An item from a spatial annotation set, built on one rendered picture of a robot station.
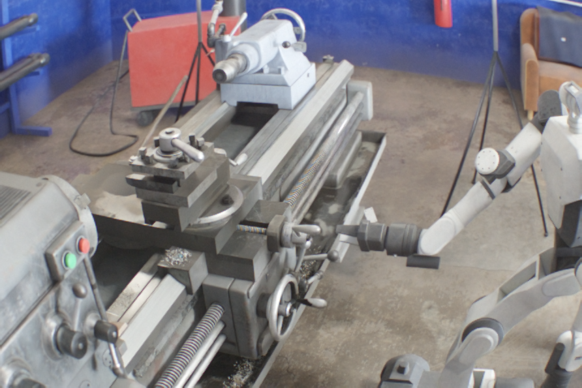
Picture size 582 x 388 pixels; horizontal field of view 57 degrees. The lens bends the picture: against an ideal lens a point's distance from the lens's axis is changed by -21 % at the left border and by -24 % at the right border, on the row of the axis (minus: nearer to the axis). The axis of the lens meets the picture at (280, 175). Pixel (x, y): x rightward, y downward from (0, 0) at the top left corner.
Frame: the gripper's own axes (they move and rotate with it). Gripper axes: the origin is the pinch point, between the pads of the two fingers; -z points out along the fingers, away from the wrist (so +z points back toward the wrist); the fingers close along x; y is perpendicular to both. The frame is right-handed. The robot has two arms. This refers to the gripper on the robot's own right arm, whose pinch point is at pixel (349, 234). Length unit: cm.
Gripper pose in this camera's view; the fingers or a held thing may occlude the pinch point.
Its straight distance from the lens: 174.3
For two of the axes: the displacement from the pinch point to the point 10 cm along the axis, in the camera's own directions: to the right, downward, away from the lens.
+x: -2.4, -4.4, -8.7
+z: 9.4, 1.1, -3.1
